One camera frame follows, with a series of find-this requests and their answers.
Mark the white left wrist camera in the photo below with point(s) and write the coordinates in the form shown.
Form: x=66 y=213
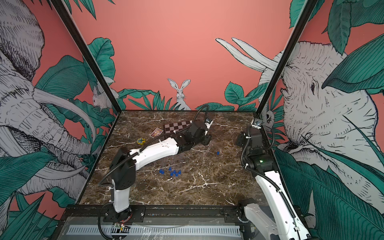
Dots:
x=208 y=123

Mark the black frame post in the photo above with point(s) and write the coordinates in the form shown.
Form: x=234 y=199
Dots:
x=64 y=14
x=297 y=32

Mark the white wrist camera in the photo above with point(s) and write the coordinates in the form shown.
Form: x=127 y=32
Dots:
x=257 y=123
x=208 y=123

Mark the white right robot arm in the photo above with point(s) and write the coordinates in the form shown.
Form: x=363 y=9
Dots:
x=284 y=223

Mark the black frame post right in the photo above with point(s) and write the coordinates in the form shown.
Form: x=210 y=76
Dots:
x=297 y=32

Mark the black frame post left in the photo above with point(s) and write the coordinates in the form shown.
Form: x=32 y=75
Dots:
x=64 y=14

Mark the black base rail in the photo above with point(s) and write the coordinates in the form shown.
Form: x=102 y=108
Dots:
x=139 y=213

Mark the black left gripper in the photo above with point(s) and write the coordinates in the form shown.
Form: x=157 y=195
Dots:
x=207 y=140

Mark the brown checkered chess board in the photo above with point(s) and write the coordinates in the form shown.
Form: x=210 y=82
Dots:
x=175 y=127

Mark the white slotted cable duct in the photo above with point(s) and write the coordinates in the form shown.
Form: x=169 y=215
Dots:
x=138 y=230

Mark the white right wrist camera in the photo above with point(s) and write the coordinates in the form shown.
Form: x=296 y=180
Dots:
x=257 y=123

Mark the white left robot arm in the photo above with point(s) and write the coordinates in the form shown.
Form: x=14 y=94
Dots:
x=122 y=174

